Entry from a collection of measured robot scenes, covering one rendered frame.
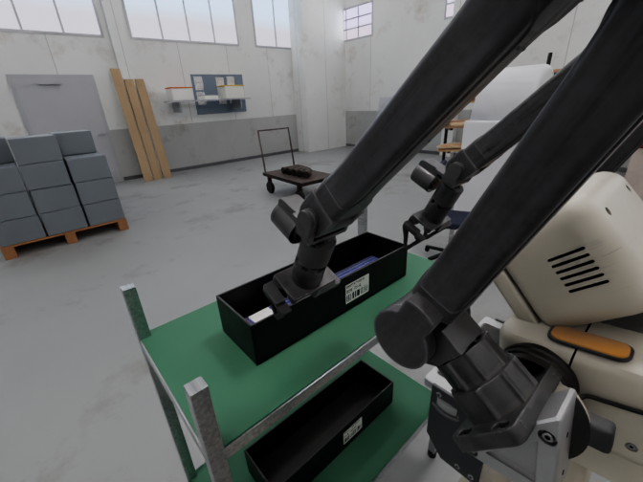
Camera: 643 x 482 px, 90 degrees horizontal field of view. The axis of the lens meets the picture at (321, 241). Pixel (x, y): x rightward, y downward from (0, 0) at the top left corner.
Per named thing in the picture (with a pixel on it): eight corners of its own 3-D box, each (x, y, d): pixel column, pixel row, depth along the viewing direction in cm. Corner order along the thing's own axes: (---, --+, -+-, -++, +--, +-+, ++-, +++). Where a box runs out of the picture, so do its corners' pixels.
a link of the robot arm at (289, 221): (314, 220, 45) (356, 206, 50) (268, 174, 50) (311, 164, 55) (297, 274, 53) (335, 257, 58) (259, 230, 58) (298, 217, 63)
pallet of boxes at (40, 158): (114, 215, 500) (85, 129, 449) (129, 229, 443) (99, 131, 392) (5, 240, 423) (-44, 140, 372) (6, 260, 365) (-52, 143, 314)
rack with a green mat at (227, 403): (203, 532, 124) (116, 287, 80) (362, 393, 179) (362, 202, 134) (270, 676, 92) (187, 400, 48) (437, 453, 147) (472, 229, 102)
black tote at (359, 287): (256, 366, 74) (250, 326, 69) (223, 331, 86) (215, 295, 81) (406, 274, 108) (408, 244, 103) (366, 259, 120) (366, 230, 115)
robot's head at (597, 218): (687, 250, 44) (616, 160, 47) (671, 317, 32) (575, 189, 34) (574, 282, 55) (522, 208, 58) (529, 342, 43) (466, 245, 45)
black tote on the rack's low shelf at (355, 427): (277, 514, 98) (273, 492, 94) (248, 471, 110) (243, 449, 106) (392, 402, 132) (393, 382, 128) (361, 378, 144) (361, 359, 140)
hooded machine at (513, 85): (510, 231, 370) (544, 61, 301) (452, 218, 419) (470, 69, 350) (536, 213, 419) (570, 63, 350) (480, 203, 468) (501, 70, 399)
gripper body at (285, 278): (272, 280, 59) (277, 253, 54) (314, 261, 65) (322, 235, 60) (292, 307, 57) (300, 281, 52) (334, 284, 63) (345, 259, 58)
